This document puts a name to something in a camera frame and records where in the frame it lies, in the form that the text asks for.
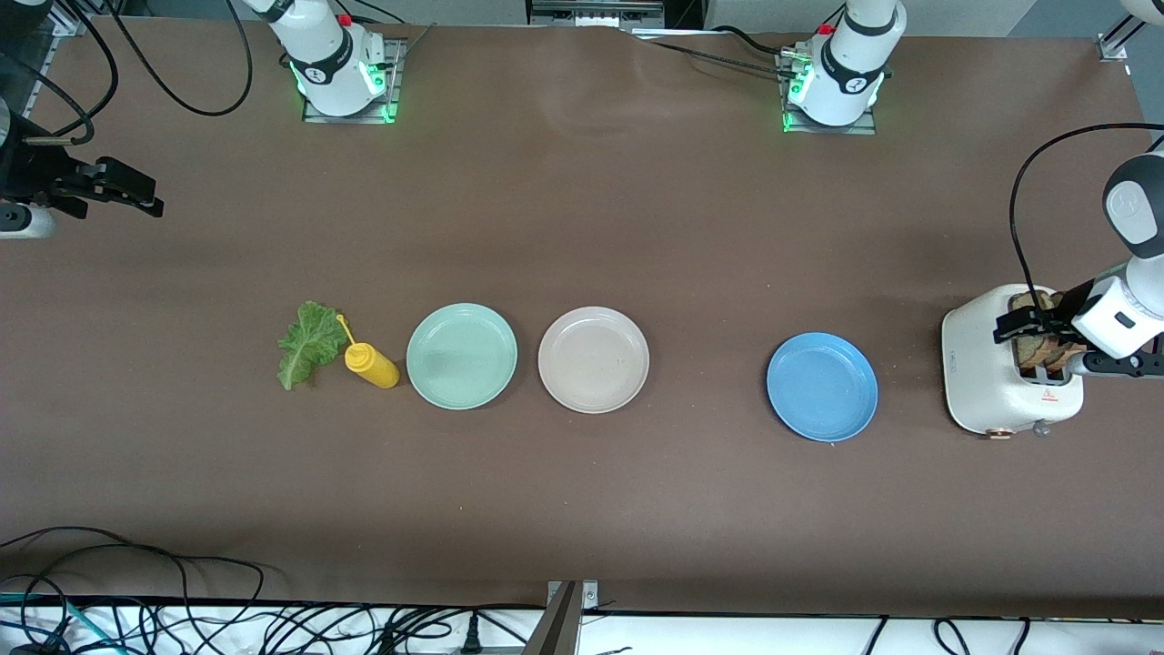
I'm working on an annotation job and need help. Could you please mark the light crust bread slice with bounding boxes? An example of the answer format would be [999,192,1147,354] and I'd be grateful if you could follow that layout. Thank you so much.
[1011,291,1060,369]

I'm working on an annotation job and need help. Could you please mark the blue plate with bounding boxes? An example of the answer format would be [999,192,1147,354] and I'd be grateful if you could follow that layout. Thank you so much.
[766,332,879,444]

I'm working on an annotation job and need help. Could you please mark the dark crust bread slice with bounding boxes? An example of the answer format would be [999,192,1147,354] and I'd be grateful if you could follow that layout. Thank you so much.
[1053,291,1090,372]

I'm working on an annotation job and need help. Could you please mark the grey metal bracket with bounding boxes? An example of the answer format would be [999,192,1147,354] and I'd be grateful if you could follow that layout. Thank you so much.
[523,580,601,655]

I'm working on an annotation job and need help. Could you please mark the black base power cables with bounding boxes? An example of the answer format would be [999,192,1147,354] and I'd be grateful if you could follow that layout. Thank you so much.
[632,25,806,83]

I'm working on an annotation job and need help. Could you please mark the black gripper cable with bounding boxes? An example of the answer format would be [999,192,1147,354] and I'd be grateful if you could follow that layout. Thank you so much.
[0,0,121,146]
[1009,123,1164,315]

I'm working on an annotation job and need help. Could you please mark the mint green plate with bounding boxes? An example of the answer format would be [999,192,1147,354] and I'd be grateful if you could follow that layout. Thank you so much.
[406,303,518,411]

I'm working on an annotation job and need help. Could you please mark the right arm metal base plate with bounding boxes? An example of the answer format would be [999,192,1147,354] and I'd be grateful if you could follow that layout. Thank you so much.
[302,38,406,125]

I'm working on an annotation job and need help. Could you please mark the white toaster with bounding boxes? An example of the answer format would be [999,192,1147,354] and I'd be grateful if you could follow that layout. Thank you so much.
[941,284,1085,439]

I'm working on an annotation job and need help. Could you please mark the teal cable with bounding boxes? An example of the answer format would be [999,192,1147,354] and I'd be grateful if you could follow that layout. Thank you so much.
[0,591,119,655]

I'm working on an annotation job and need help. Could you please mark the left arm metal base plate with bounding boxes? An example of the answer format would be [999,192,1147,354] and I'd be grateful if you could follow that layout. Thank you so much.
[778,50,878,136]

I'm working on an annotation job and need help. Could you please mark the green lettuce leaf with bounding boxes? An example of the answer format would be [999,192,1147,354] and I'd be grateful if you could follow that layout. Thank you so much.
[276,301,350,392]

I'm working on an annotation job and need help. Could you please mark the aluminium profile corner post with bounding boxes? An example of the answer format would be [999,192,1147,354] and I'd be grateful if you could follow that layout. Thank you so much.
[1096,0,1164,63]

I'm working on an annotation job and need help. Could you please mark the beige plate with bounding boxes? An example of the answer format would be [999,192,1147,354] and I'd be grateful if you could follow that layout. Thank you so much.
[537,307,651,415]

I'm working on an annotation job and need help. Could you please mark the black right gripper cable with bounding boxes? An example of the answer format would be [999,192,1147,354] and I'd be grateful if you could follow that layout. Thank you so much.
[0,0,121,146]

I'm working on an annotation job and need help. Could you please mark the aluminium table edge rail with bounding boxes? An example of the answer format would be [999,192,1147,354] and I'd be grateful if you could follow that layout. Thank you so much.
[18,0,92,119]

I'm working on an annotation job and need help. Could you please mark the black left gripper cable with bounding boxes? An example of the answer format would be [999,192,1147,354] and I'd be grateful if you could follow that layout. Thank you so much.
[1009,123,1164,315]

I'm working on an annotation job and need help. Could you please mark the yellow mustard squeeze bottle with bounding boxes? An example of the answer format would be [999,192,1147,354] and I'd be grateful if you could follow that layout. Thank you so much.
[336,314,401,390]

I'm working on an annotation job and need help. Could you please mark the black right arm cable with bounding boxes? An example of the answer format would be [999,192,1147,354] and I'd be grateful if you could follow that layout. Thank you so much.
[105,0,254,117]

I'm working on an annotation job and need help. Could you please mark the metal frame with slots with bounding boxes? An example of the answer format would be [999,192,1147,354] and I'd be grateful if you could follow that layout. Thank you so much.
[526,0,669,33]

